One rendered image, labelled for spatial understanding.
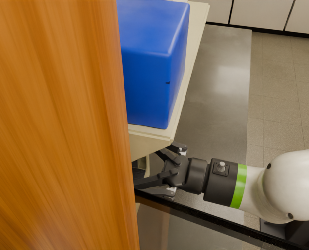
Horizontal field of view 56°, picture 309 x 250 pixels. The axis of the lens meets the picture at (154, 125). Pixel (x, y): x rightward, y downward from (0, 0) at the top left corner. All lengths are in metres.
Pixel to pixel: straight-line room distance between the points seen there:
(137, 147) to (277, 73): 2.88
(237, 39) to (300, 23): 2.15
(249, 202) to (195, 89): 0.74
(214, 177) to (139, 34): 0.39
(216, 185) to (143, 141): 0.31
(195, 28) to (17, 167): 0.32
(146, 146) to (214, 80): 1.02
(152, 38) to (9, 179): 0.18
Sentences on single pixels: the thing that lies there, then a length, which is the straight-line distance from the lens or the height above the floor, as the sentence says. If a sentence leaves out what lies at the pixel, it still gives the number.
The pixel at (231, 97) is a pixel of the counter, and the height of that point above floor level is 0.94.
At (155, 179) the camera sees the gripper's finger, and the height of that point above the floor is 1.22.
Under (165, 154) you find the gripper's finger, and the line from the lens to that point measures 0.64.
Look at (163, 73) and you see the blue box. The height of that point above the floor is 1.58.
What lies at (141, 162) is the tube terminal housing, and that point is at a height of 1.01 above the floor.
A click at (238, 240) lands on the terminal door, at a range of 0.40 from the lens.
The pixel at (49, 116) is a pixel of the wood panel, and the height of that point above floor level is 1.60.
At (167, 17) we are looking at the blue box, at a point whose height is 1.60.
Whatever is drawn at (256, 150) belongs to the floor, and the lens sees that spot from 2.33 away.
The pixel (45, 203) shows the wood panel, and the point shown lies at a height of 1.48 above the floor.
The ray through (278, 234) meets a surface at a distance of 2.00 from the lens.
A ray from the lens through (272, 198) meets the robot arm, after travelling 0.49.
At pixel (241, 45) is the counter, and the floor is 0.94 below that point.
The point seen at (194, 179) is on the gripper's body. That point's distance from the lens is 0.60.
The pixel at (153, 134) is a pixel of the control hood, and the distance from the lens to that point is 0.29.
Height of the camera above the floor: 1.73
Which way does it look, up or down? 47 degrees down
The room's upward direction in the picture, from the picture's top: straight up
